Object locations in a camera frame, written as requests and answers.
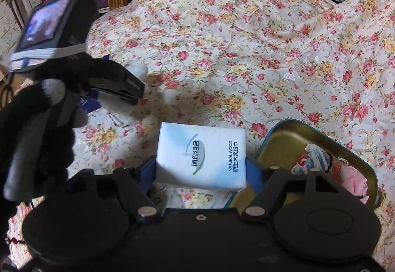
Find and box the white tissue pack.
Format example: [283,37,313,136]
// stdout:
[155,122,246,191]

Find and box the phone with white strap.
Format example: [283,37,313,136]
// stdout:
[9,0,99,74]

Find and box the gold metal tray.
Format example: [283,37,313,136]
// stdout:
[225,119,378,211]

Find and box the black gloved hand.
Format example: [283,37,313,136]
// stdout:
[0,54,93,239]

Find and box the white fluffy plush keychain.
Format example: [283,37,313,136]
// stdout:
[125,65,149,82]

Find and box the blue tissue box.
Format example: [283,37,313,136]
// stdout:
[79,91,102,114]

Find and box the pink plush toy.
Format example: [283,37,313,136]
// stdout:
[340,165,369,204]

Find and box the colourful patterned cloth bundle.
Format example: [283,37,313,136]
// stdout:
[291,144,342,184]

